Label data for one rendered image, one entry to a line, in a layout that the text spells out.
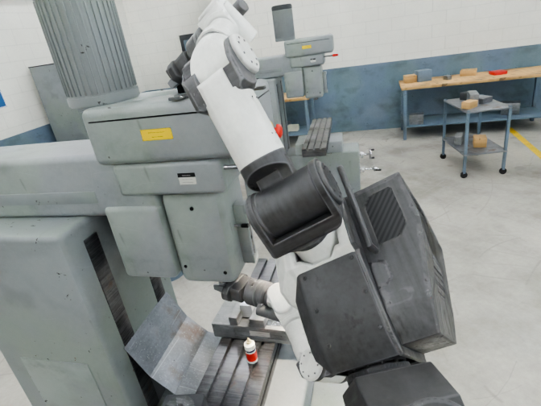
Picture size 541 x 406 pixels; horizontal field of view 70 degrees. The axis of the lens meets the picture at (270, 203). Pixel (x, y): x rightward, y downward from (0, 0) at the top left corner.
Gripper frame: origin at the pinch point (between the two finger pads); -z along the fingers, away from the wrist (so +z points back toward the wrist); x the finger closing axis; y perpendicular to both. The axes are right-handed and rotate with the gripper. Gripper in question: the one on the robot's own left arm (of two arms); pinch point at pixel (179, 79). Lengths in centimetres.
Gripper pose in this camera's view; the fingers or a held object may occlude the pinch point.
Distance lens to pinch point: 113.0
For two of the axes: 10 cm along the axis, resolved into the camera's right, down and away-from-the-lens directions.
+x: 5.2, -4.2, 7.5
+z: 6.6, -3.6, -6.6
